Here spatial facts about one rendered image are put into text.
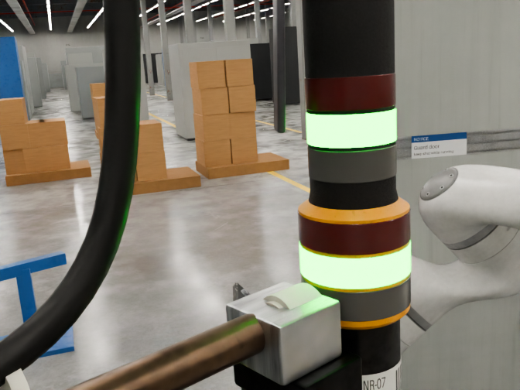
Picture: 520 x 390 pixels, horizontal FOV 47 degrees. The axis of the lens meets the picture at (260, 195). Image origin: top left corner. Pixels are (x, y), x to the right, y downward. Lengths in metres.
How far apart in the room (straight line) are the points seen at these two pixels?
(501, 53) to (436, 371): 1.20
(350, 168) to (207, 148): 8.20
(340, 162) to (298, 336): 0.06
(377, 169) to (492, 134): 2.06
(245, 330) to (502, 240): 0.80
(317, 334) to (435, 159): 2.00
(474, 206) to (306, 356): 0.73
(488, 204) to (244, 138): 7.71
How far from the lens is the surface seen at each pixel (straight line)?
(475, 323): 2.47
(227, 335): 0.20
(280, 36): 0.22
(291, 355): 0.21
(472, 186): 0.94
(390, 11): 0.22
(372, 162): 0.22
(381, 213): 0.22
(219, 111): 8.39
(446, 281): 0.99
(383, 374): 0.25
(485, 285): 1.01
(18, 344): 0.17
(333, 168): 0.22
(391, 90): 0.22
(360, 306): 0.23
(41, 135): 9.45
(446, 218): 0.95
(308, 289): 0.22
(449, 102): 2.20
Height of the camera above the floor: 1.63
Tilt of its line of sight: 13 degrees down
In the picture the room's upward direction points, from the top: 4 degrees counter-clockwise
